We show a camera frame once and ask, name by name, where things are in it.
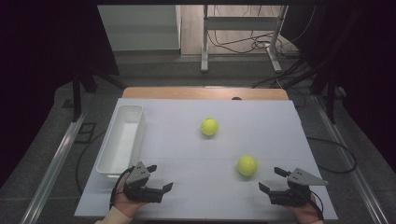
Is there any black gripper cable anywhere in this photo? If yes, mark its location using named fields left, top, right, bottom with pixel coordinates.
left=108, top=166, right=135, bottom=210
left=309, top=189, right=325, bottom=220

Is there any black metal stand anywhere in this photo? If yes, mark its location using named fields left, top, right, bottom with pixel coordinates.
left=70, top=69, right=126, bottom=123
left=279, top=59, right=347, bottom=125

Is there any white metal desk frame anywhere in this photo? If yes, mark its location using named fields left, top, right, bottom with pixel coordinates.
left=200, top=4, right=290, bottom=75

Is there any tangle of floor cables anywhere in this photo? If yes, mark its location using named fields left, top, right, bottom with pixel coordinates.
left=207, top=4, right=317, bottom=56

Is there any black floor cable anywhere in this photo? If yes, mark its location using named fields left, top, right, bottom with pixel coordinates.
left=306, top=136, right=359, bottom=175
left=75, top=130, right=107, bottom=196

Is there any person's right hand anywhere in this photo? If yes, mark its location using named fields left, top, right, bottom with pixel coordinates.
left=286, top=194, right=323, bottom=224

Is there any dark curtain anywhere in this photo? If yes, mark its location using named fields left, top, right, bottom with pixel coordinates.
left=281, top=0, right=396, bottom=174
left=0, top=0, right=120, bottom=188

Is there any white board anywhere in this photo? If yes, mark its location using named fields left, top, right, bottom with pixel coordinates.
left=74, top=98, right=339, bottom=221

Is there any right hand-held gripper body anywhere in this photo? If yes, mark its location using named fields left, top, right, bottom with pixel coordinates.
left=267, top=167, right=329, bottom=207

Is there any person's left hand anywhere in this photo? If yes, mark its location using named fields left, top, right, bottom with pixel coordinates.
left=112, top=175, right=148, bottom=218

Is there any white cabinet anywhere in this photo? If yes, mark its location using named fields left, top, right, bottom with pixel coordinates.
left=97, top=4, right=182, bottom=52

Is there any aluminium floor rail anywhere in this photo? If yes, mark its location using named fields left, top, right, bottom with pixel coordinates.
left=312, top=94, right=390, bottom=224
left=20, top=111, right=89, bottom=224

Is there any wooden table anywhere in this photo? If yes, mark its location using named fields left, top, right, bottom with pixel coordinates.
left=120, top=86, right=290, bottom=101

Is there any yellow tennis ball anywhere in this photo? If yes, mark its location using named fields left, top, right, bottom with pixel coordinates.
left=236, top=155, right=259, bottom=177
left=200, top=117, right=219, bottom=137

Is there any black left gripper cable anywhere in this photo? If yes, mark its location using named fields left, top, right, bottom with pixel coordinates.
left=108, top=166, right=135, bottom=210

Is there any white plastic bin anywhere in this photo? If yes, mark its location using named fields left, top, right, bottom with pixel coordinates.
left=95, top=105, right=147, bottom=180

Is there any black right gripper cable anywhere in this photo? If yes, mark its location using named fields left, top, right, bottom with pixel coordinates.
left=309, top=189, right=325, bottom=220

